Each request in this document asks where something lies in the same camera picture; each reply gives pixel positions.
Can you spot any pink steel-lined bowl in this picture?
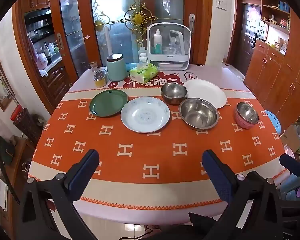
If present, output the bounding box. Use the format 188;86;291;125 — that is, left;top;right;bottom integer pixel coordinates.
234;102;260;129

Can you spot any orange wooden cabinet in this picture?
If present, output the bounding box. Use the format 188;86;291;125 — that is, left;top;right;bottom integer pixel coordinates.
245;0;300;130

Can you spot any plain white plate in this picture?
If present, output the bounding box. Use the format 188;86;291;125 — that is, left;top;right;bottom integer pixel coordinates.
184;79;227;109

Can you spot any person's black clothing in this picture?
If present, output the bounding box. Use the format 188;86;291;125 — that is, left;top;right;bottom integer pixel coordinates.
189;212;220;240

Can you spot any white bottle steriliser cabinet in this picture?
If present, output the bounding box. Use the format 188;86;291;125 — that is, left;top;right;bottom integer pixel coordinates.
146;22;193;70

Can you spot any wooden side table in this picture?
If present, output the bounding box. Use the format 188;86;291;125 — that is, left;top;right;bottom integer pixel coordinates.
0;135;38;240

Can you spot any mint green canister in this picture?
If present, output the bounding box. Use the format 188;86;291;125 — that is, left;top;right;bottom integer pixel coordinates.
106;53;129;82

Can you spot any green plate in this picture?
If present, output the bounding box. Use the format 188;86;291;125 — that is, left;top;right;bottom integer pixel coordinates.
89;89;129;118

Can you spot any yellow jar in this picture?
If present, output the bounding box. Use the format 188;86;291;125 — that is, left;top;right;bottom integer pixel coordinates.
93;69;108;88

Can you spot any cardboard box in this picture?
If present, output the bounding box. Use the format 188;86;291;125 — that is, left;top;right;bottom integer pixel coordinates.
280;122;300;155

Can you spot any dark wicker basket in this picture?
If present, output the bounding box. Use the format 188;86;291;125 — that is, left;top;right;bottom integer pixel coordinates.
13;107;44;143

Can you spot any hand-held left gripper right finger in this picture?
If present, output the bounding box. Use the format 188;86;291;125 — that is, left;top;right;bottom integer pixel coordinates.
202;149;290;240

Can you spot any black braided cable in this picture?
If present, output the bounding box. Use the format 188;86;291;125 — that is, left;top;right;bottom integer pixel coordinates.
0;107;20;204

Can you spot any gold door ornament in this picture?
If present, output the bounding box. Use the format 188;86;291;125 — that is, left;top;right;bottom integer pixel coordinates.
92;0;158;43

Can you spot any framed wall picture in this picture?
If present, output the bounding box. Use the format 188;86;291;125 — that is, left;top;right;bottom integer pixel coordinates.
0;56;17;112

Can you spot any white patterned plate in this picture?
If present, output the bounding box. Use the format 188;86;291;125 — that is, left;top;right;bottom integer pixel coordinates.
120;96;171;134

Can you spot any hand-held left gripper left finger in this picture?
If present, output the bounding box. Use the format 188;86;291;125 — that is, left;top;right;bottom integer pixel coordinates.
17;149;100;240

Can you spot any blue sofa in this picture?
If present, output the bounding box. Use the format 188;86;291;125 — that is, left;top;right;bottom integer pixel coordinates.
277;177;300;203

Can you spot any wooden display cabinet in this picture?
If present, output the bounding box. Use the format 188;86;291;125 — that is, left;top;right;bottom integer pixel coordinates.
12;0;78;115

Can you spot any small steel bowl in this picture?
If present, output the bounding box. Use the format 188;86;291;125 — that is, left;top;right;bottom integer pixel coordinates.
160;83;188;105

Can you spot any large steel bowl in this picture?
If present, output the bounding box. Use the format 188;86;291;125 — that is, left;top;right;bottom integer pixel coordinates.
178;98;219;131

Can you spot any dark wooden entry door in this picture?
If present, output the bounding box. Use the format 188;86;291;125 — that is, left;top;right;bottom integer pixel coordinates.
241;2;262;75

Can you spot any blue plastic stool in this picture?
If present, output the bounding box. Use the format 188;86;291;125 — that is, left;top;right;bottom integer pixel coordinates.
264;110;282;137

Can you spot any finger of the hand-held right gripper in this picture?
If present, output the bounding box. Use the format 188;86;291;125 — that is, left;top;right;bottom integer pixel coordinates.
279;154;300;183

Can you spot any green tissue pack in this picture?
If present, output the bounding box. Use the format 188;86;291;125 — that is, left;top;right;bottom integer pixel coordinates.
129;63;158;83

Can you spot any glass sliding door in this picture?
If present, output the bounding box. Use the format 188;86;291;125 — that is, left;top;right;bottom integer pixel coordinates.
50;0;213;75

